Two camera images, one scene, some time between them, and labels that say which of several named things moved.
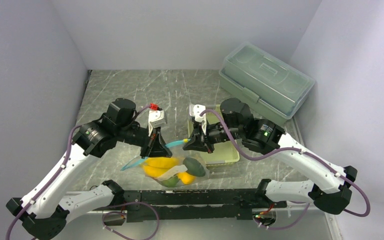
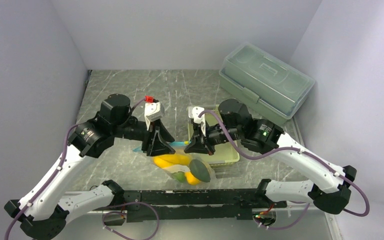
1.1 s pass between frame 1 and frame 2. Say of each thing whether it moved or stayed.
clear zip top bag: moved
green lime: moved
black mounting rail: stayed
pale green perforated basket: stayed
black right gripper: stayed
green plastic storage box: stayed
